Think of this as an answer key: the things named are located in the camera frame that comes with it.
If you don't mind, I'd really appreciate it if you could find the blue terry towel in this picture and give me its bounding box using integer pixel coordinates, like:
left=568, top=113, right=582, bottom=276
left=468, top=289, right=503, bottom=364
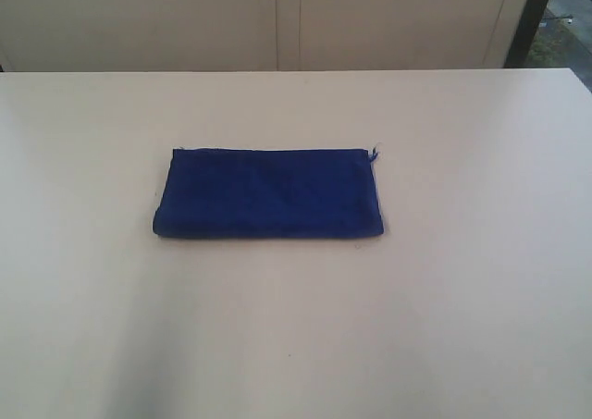
left=152, top=148, right=384, bottom=240

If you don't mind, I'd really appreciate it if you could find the black window frame post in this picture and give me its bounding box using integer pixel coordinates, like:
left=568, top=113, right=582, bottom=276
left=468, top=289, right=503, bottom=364
left=503, top=0, right=549, bottom=68

